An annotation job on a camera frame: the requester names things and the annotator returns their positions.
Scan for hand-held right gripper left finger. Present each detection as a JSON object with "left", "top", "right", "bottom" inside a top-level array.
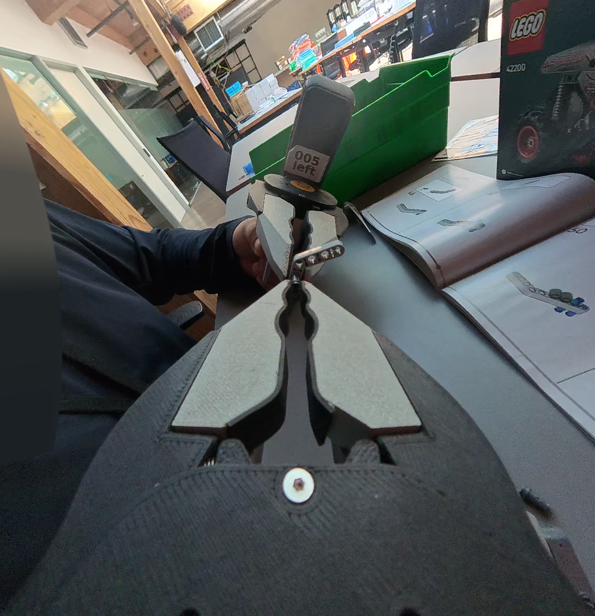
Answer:
[{"left": 172, "top": 280, "right": 293, "bottom": 453}]

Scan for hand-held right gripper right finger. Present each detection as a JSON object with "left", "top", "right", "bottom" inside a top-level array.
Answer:
[{"left": 299, "top": 282, "right": 424, "bottom": 447}]

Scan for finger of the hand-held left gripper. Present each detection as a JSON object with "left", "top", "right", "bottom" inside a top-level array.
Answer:
[
  {"left": 255, "top": 197, "right": 299, "bottom": 285},
  {"left": 302, "top": 209, "right": 337, "bottom": 278}
]

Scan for grey angled lego beam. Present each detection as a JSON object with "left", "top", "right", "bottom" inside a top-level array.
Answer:
[{"left": 291, "top": 240, "right": 345, "bottom": 278}]

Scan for person's left forearm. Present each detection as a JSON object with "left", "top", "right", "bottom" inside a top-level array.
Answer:
[{"left": 44, "top": 198, "right": 252, "bottom": 307}]

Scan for open lego instruction booklet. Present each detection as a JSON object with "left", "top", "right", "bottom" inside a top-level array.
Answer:
[{"left": 362, "top": 163, "right": 595, "bottom": 450}]

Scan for black lego set box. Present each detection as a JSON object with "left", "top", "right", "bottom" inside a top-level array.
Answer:
[{"left": 495, "top": 0, "right": 595, "bottom": 182}]

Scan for person's left hand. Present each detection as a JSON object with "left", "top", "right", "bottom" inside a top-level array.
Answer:
[{"left": 231, "top": 217, "right": 281, "bottom": 291}]

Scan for dark grey curved strip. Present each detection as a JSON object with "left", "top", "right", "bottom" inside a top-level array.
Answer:
[{"left": 342, "top": 201, "right": 376, "bottom": 244}]

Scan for stack of white boxes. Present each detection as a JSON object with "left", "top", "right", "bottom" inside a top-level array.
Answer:
[{"left": 229, "top": 76, "right": 286, "bottom": 120}]

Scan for stack of colourful boxes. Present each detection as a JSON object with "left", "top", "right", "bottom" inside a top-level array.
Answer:
[{"left": 287, "top": 33, "right": 322, "bottom": 72}]

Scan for green plastic bin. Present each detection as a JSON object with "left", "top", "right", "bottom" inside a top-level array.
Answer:
[{"left": 250, "top": 52, "right": 452, "bottom": 207}]

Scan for black chair armrest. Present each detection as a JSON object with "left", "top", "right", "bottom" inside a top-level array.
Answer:
[{"left": 169, "top": 301, "right": 205, "bottom": 332}]

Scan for black fabric chair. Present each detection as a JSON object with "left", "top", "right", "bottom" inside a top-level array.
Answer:
[{"left": 157, "top": 119, "right": 232, "bottom": 202}]

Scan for printed paper leaflet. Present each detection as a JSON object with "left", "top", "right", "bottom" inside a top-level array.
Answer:
[{"left": 432, "top": 115, "right": 499, "bottom": 161}]

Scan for black office chair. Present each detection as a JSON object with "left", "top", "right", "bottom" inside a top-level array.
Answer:
[{"left": 412, "top": 0, "right": 490, "bottom": 59}]

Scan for glass partition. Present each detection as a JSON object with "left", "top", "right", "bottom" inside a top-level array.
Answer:
[{"left": 0, "top": 45, "right": 192, "bottom": 227}]

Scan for wooden counter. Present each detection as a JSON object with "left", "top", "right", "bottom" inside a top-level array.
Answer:
[{"left": 0, "top": 67, "right": 219, "bottom": 332}]

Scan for grey plastic piece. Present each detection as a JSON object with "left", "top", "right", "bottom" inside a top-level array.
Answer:
[{"left": 528, "top": 509, "right": 593, "bottom": 616}]

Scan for wooden post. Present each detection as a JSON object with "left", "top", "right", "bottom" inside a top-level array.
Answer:
[{"left": 126, "top": 0, "right": 223, "bottom": 145}]

